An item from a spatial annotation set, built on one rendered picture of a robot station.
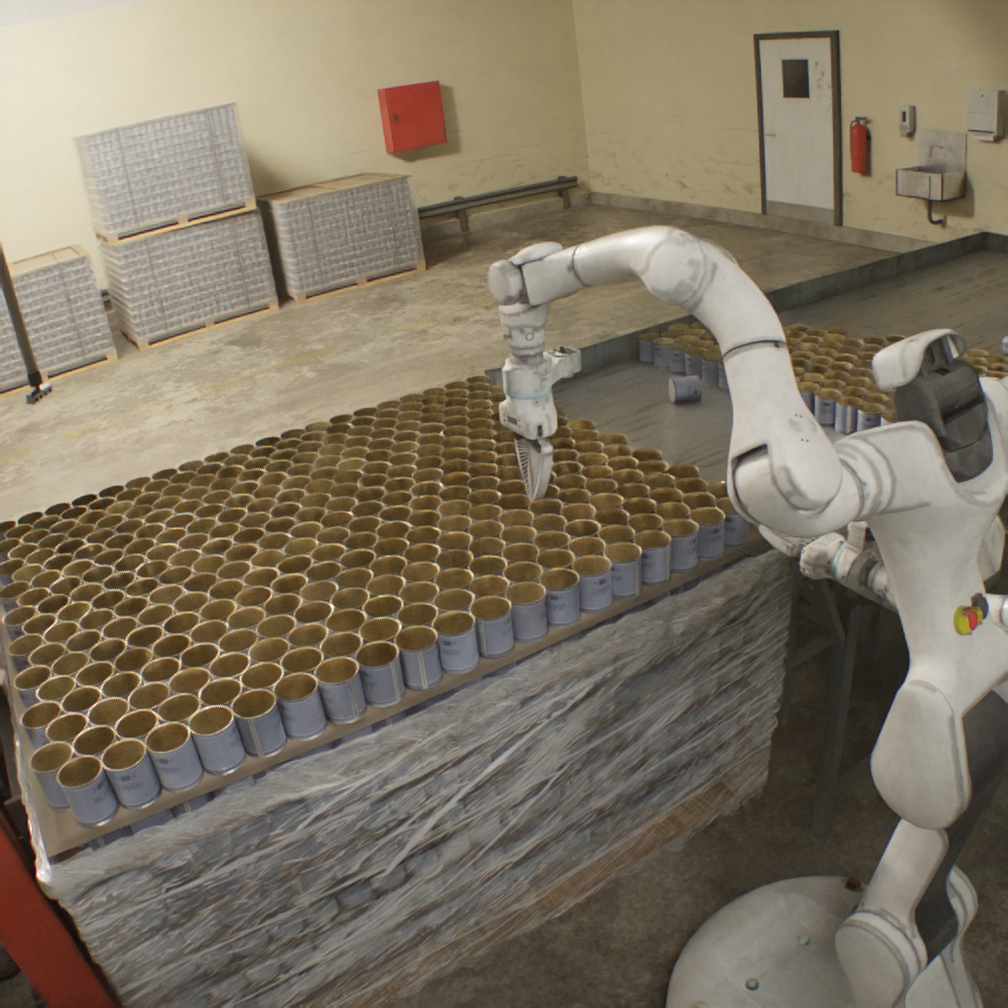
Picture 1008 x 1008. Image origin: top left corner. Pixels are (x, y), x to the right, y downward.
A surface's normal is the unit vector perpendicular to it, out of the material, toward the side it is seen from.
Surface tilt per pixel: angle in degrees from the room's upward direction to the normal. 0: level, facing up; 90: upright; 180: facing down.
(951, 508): 112
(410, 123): 90
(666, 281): 74
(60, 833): 2
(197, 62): 90
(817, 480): 59
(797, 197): 90
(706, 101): 90
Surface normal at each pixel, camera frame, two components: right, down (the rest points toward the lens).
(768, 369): -0.09, -0.18
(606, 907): -0.11, -0.88
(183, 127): 0.54, 0.36
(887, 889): -0.82, 0.36
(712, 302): -0.80, -0.04
